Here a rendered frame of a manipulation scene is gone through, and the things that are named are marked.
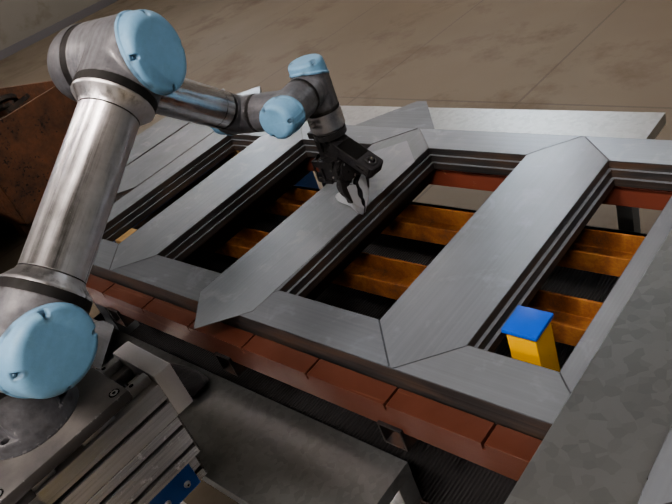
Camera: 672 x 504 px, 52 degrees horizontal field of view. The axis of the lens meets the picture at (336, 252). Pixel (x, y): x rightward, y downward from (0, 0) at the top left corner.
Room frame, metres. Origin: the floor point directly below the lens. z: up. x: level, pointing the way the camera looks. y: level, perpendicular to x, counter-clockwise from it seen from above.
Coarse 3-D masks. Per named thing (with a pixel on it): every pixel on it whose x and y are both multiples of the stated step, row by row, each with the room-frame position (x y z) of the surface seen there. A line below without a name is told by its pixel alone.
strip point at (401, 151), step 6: (396, 144) 1.59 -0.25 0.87; (402, 144) 1.57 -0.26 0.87; (408, 144) 1.56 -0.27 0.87; (378, 150) 1.59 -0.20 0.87; (384, 150) 1.58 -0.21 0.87; (390, 150) 1.57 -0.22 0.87; (396, 150) 1.56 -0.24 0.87; (402, 150) 1.54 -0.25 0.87; (408, 150) 1.53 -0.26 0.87; (378, 156) 1.56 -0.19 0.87; (384, 156) 1.55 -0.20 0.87; (390, 156) 1.54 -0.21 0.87; (396, 156) 1.52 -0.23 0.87; (402, 156) 1.51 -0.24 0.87; (408, 156) 1.50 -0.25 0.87
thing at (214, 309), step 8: (200, 296) 1.25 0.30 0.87; (208, 296) 1.23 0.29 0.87; (200, 304) 1.22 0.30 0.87; (208, 304) 1.20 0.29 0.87; (216, 304) 1.19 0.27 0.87; (224, 304) 1.18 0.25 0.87; (232, 304) 1.17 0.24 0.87; (200, 312) 1.19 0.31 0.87; (208, 312) 1.17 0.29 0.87; (216, 312) 1.16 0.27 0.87; (224, 312) 1.15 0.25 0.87; (232, 312) 1.14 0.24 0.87; (240, 312) 1.13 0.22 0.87; (248, 312) 1.12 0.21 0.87; (208, 320) 1.15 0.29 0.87; (216, 320) 1.14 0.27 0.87
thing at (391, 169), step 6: (384, 162) 1.52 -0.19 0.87; (390, 162) 1.51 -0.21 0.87; (396, 162) 1.49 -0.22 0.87; (402, 162) 1.48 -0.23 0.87; (408, 162) 1.47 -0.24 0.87; (414, 162) 1.46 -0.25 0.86; (384, 168) 1.49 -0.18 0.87; (390, 168) 1.48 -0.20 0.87; (396, 168) 1.46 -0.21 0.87; (402, 168) 1.45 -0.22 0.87; (378, 174) 1.47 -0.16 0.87; (384, 174) 1.46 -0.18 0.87; (390, 174) 1.45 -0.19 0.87; (396, 174) 1.44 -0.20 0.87
